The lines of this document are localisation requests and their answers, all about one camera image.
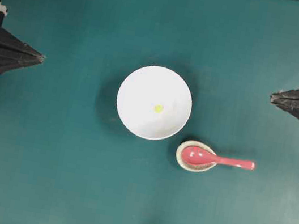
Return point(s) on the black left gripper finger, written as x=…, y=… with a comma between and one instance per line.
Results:
x=6, y=60
x=7, y=40

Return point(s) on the pink ceramic spoon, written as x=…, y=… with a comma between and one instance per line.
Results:
x=199, y=156

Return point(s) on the yellow hexagonal prism block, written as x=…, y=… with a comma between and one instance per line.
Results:
x=158, y=108

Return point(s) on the speckled white spoon rest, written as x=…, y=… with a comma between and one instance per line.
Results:
x=191, y=167

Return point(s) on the white round bowl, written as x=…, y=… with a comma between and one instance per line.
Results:
x=147, y=87

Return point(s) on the green mat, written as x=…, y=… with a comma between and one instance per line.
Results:
x=65, y=156

